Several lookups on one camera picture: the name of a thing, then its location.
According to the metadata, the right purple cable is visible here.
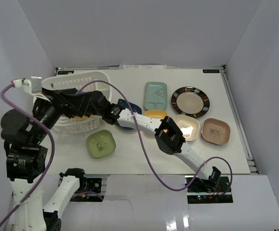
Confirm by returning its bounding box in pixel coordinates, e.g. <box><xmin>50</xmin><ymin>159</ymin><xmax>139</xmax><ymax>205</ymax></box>
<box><xmin>76</xmin><ymin>81</ymin><xmax>233</xmax><ymax>200</ymax></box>

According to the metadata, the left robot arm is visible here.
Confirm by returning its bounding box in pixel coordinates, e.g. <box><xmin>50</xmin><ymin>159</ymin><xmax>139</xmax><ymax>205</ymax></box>
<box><xmin>0</xmin><ymin>99</ymin><xmax>87</xmax><ymax>231</ymax></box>

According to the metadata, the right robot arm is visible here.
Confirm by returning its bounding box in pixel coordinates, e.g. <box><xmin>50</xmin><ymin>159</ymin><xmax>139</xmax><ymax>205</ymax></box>
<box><xmin>42</xmin><ymin>88</ymin><xmax>221</xmax><ymax>192</ymax></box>

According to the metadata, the cream square plate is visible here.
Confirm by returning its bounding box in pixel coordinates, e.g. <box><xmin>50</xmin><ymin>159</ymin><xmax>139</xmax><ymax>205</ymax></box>
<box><xmin>173</xmin><ymin>115</ymin><xmax>200</xmax><ymax>141</ymax></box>

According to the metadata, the pink panda square plate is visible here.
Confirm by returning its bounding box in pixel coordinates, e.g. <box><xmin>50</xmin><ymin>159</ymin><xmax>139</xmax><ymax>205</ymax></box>
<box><xmin>201</xmin><ymin>118</ymin><xmax>231</xmax><ymax>145</ymax></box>

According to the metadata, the dark blue leaf plate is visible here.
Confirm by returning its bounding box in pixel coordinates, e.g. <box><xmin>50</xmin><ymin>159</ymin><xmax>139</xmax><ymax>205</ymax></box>
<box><xmin>117</xmin><ymin>98</ymin><xmax>143</xmax><ymax>132</ymax></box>

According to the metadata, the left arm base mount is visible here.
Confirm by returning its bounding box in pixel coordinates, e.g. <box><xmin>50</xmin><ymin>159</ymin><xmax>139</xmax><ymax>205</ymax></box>
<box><xmin>70</xmin><ymin>178</ymin><xmax>106</xmax><ymax>202</ymax></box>

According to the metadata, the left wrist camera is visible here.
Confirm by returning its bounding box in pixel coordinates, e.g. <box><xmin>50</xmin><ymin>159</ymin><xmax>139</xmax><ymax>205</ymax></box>
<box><xmin>11</xmin><ymin>76</ymin><xmax>43</xmax><ymax>98</ymax></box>

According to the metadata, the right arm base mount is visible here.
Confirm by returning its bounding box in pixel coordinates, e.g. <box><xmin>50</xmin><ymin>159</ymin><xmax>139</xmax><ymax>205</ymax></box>
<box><xmin>186</xmin><ymin>177</ymin><xmax>234</xmax><ymax>204</ymax></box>

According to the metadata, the yellow panda square plate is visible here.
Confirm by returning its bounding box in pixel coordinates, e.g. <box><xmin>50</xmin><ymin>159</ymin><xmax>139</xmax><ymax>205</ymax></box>
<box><xmin>73</xmin><ymin>115</ymin><xmax>94</xmax><ymax>121</ymax></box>

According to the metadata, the light teal rectangular plate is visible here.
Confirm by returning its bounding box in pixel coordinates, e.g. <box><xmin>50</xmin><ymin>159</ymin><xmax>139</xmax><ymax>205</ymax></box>
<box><xmin>144</xmin><ymin>82</ymin><xmax>168</xmax><ymax>111</ymax></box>

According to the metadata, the round black rimmed plate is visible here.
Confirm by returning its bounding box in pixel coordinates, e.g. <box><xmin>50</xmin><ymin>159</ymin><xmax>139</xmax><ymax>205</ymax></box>
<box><xmin>171</xmin><ymin>87</ymin><xmax>210</xmax><ymax>118</ymax></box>

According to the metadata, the white plastic dish bin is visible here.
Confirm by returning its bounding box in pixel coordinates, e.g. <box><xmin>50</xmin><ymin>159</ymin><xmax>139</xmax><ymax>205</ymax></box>
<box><xmin>42</xmin><ymin>69</ymin><xmax>112</xmax><ymax>135</ymax></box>

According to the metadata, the green panda square plate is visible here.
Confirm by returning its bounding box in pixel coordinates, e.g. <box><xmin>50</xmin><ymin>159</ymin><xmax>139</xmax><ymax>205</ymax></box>
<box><xmin>86</xmin><ymin>129</ymin><xmax>116</xmax><ymax>159</ymax></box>

